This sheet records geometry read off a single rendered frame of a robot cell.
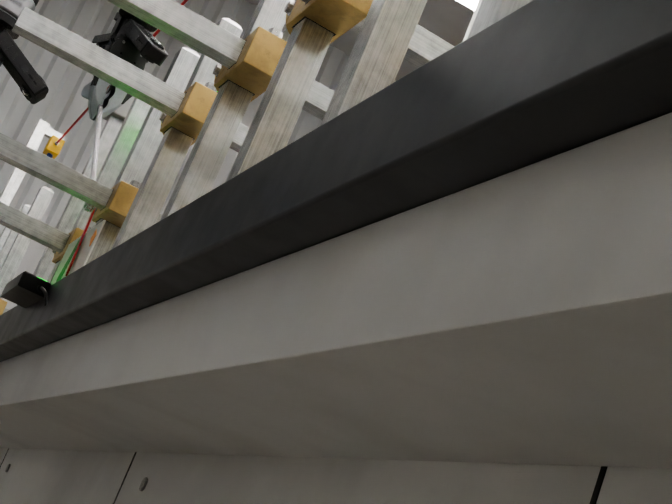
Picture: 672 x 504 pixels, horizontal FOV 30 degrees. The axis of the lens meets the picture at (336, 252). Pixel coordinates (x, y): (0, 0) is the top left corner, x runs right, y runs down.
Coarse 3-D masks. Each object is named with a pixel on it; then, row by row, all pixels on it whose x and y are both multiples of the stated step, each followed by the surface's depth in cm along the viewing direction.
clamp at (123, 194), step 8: (120, 184) 190; (128, 184) 190; (112, 192) 192; (120, 192) 190; (128, 192) 190; (136, 192) 191; (112, 200) 189; (120, 200) 189; (128, 200) 190; (104, 208) 192; (112, 208) 189; (120, 208) 189; (128, 208) 190; (96, 216) 196; (104, 216) 194; (112, 216) 192; (120, 216) 190; (120, 224) 194
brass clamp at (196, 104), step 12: (192, 96) 170; (204, 96) 170; (180, 108) 171; (192, 108) 169; (204, 108) 170; (168, 120) 176; (180, 120) 172; (192, 120) 170; (204, 120) 170; (192, 132) 174; (192, 144) 179
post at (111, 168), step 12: (132, 108) 226; (144, 108) 227; (132, 120) 226; (120, 132) 225; (132, 132) 225; (120, 144) 224; (132, 144) 225; (108, 156) 224; (120, 156) 224; (108, 168) 223; (120, 168) 224; (96, 180) 223; (108, 180) 222; (84, 216) 220; (84, 228) 219
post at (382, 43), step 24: (384, 0) 105; (408, 0) 106; (384, 24) 105; (408, 24) 106; (360, 48) 105; (384, 48) 105; (360, 72) 103; (384, 72) 104; (336, 96) 105; (360, 96) 103
